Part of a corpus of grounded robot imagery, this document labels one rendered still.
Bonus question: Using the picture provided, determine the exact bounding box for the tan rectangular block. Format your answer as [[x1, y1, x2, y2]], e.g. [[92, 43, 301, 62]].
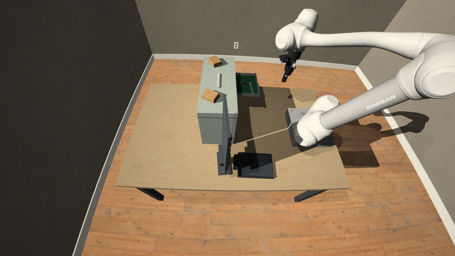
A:
[[201, 88, 219, 103]]

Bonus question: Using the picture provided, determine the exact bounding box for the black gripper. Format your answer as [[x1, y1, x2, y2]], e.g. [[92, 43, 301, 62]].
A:
[[282, 51, 302, 82]]

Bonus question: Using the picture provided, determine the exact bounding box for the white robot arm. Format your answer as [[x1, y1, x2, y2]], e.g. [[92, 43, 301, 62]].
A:
[[275, 9, 455, 146]]

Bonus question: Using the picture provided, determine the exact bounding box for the brown rectangular box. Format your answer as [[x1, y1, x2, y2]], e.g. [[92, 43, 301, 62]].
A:
[[208, 56, 221, 67]]

